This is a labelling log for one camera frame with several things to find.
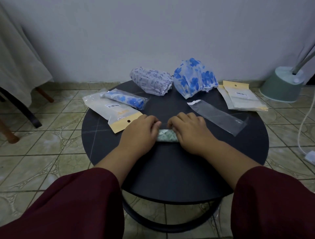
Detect person's right hand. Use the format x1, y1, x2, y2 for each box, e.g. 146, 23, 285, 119
167, 112, 219, 157

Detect white cable switch box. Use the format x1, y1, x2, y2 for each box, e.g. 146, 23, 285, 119
304, 150, 315, 166

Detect clear empty plastic sleeve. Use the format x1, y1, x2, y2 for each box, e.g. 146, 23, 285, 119
187, 99, 249, 137

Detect wooden furniture leg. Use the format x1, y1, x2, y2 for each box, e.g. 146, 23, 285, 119
0, 118, 20, 144
34, 87, 54, 103

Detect blue floral shower cap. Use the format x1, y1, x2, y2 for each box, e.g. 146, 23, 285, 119
173, 58, 219, 100

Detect white lamp pole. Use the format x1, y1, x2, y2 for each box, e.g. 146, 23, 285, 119
292, 48, 315, 75

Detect round black side table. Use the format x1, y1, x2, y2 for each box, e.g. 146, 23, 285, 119
81, 80, 270, 233

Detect white pouch with yellow header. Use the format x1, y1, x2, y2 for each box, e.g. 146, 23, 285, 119
223, 80, 269, 112
82, 92, 143, 134

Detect plain white pouch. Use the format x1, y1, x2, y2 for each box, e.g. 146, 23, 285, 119
217, 85, 234, 110

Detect black curved furniture leg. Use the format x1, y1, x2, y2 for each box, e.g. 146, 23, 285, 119
0, 86, 43, 129

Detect person's left hand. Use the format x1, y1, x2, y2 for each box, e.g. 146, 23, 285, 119
118, 114, 162, 161

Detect maroon sleeve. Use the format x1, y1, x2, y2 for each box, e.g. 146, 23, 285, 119
0, 167, 125, 239
231, 166, 315, 239

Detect green patterned shower cap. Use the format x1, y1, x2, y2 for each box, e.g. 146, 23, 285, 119
156, 129, 179, 143

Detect bagged rolled blue floral cap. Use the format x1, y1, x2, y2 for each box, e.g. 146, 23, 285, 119
102, 89, 149, 110

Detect white patterned shower cap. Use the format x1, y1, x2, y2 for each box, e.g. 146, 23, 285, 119
130, 66, 174, 96

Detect green round lamp base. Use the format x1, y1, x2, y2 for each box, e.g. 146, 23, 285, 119
259, 66, 306, 103

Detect person's left forearm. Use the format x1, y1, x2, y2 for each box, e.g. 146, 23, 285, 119
95, 146, 148, 187

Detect person's right forearm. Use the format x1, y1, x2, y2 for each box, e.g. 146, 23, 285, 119
200, 141, 262, 190

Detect white power cable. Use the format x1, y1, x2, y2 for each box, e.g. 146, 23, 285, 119
297, 92, 315, 156

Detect grey draped cloth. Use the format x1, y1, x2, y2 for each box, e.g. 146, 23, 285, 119
0, 4, 54, 108

